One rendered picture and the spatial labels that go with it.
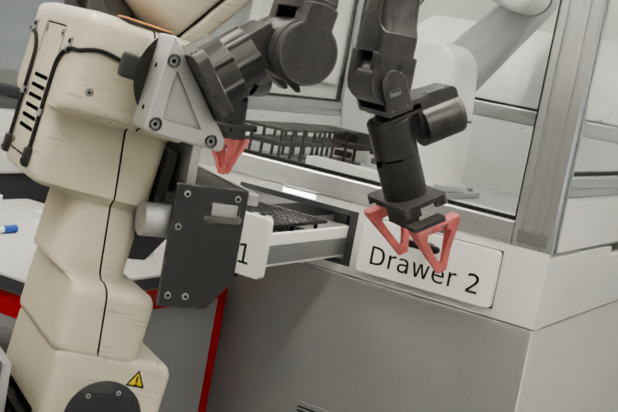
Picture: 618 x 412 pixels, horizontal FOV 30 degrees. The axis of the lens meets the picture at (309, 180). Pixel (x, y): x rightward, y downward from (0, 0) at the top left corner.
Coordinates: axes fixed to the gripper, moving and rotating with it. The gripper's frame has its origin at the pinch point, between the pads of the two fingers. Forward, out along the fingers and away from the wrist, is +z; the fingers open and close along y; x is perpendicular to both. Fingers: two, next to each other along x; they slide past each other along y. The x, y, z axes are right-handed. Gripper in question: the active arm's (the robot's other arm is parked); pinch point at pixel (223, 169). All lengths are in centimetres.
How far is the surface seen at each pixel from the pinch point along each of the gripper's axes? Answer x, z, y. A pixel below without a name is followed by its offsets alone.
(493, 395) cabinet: -53, 34, 23
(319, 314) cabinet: -13.4, 28.4, 22.1
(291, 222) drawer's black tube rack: -11.6, 8.4, 8.8
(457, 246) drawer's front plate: -41.4, 7.7, 21.3
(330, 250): -16.7, 13.6, 16.8
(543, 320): -58, 19, 28
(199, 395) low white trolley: 8, 51, 15
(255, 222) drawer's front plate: -16.2, 6.2, -11.1
